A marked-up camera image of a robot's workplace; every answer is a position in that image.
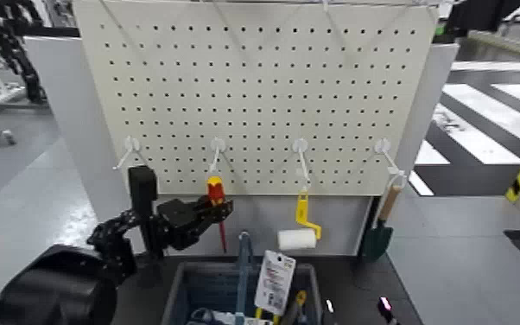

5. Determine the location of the grey teal plastic crate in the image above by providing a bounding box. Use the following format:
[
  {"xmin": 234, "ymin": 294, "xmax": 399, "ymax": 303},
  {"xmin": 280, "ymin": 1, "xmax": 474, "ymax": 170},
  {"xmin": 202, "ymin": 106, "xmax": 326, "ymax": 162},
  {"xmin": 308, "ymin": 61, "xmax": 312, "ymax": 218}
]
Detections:
[{"xmin": 160, "ymin": 260, "xmax": 325, "ymax": 325}]

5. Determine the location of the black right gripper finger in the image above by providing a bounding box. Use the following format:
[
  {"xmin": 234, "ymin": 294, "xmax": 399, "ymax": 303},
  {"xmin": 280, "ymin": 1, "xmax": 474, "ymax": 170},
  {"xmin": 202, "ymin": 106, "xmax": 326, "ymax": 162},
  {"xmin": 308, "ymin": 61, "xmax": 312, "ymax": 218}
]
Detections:
[{"xmin": 377, "ymin": 296, "xmax": 400, "ymax": 325}]

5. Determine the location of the white pegboard hook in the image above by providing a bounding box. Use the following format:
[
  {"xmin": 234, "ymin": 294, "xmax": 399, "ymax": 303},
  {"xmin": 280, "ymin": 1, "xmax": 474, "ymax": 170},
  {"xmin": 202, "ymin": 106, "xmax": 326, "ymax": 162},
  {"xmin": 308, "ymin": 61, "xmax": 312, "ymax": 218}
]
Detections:
[
  {"xmin": 112, "ymin": 136, "xmax": 143, "ymax": 172},
  {"xmin": 291, "ymin": 137, "xmax": 312, "ymax": 192},
  {"xmin": 374, "ymin": 137, "xmax": 409, "ymax": 187},
  {"xmin": 208, "ymin": 137, "xmax": 227, "ymax": 178}
]

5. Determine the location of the yellow handled paint roller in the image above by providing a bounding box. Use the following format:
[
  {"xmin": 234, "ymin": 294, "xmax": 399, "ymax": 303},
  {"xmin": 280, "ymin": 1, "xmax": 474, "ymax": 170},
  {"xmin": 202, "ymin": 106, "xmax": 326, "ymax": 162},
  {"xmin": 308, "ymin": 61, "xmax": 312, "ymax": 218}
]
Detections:
[{"xmin": 276, "ymin": 190, "xmax": 323, "ymax": 252}]

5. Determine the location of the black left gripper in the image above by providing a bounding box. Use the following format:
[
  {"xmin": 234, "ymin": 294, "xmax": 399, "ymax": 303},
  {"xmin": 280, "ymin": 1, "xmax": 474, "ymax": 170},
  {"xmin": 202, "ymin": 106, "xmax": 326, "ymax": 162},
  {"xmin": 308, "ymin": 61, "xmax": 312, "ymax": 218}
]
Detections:
[{"xmin": 155, "ymin": 195, "xmax": 234, "ymax": 252}]

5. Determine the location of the cream perforated pegboard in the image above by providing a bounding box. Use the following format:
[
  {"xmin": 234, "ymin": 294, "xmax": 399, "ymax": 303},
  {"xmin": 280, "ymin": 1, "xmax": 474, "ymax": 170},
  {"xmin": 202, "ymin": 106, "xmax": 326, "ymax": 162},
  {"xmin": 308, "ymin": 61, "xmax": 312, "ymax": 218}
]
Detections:
[{"xmin": 73, "ymin": 0, "xmax": 441, "ymax": 197}]

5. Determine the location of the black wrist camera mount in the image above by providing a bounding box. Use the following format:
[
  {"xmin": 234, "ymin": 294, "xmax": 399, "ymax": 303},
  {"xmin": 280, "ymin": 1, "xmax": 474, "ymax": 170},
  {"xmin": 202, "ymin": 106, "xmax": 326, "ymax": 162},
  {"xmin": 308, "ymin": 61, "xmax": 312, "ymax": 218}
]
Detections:
[{"xmin": 127, "ymin": 165, "xmax": 166, "ymax": 262}]

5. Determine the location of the white red packaging card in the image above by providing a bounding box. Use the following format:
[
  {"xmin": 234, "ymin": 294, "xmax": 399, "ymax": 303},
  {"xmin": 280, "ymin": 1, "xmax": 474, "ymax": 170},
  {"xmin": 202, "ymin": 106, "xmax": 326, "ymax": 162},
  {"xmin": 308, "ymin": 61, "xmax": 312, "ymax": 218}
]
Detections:
[{"xmin": 253, "ymin": 249, "xmax": 297, "ymax": 317}]

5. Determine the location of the green trowel wooden handle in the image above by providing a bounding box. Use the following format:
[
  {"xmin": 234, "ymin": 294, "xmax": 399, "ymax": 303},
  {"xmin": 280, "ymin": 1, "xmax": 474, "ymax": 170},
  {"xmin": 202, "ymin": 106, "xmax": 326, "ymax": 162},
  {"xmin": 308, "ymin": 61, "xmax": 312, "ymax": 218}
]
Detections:
[{"xmin": 361, "ymin": 183, "xmax": 404, "ymax": 264}]

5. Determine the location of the black machine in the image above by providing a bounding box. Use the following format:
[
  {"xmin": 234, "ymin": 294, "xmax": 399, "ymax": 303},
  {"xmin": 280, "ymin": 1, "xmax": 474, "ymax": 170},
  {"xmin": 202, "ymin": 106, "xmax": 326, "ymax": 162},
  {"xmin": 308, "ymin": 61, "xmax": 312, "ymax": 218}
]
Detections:
[{"xmin": 446, "ymin": 0, "xmax": 520, "ymax": 40}]

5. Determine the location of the black cable chain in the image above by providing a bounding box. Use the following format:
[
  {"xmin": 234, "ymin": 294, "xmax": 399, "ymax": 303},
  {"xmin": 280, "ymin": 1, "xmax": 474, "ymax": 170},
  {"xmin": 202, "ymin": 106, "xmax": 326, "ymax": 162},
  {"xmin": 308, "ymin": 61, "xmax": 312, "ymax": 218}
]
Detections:
[{"xmin": 0, "ymin": 0, "xmax": 48, "ymax": 105}]

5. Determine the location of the red yellow screwdriver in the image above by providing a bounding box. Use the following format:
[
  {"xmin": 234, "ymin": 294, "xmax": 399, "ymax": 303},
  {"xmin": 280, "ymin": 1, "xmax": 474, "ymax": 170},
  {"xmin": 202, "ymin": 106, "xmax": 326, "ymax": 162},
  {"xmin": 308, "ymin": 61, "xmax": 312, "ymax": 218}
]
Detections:
[{"xmin": 206, "ymin": 175, "xmax": 228, "ymax": 254}]

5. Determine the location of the white backing panel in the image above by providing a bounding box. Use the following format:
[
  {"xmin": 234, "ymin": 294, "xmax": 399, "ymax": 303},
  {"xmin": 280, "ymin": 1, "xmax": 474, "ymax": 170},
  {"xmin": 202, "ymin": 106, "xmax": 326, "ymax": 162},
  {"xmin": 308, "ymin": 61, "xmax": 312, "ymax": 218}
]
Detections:
[{"xmin": 23, "ymin": 35, "xmax": 460, "ymax": 258}]

